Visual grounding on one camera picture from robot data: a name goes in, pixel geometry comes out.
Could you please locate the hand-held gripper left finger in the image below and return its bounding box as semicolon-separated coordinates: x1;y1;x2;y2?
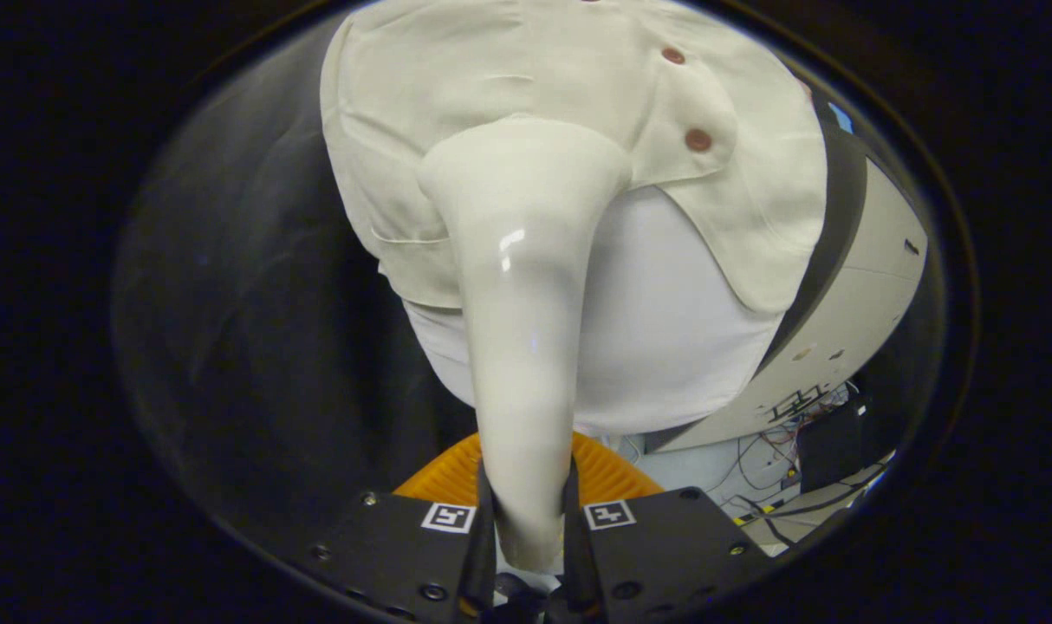
305;433;498;624

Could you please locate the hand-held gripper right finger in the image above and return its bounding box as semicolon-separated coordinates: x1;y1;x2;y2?
563;432;774;624

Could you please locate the white garment steamer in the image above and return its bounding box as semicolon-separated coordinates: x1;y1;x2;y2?
418;117;633;573

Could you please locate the cream button shirt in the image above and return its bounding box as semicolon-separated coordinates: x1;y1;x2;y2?
320;0;828;315

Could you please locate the black box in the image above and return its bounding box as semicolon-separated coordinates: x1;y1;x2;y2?
795;399;873;495

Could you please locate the white mannequin torso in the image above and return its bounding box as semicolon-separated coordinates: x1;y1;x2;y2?
402;182;787;437

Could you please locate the black backdrop cloth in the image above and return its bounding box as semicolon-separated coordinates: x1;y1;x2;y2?
114;13;856;556

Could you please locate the beige cabinet with grey top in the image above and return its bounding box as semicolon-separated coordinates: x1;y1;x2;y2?
643;87;930;453

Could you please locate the tangle of cables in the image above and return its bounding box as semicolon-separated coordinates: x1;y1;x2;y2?
725;381;856;525

